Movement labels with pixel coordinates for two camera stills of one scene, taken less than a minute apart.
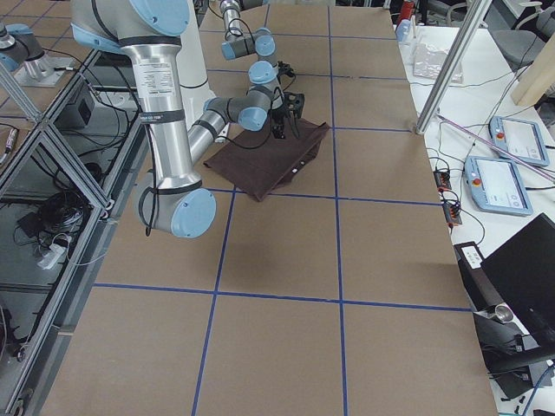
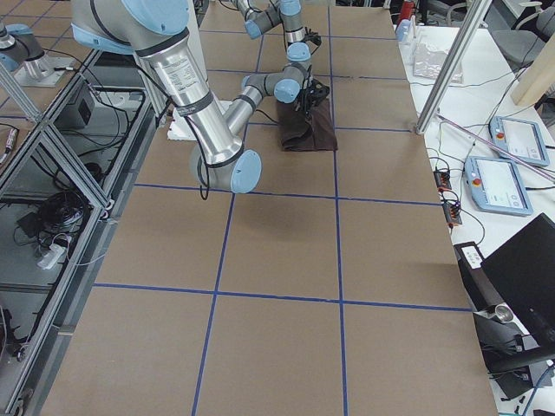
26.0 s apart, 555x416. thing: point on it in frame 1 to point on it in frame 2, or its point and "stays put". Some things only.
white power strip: (54, 255) stays put
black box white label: (480, 289) stays put
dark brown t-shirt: (262, 165) to (305, 123)
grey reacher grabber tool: (499, 147) stays put
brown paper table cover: (338, 295) stays put
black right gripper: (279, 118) to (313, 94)
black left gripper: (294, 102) to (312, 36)
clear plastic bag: (428, 62) stays put
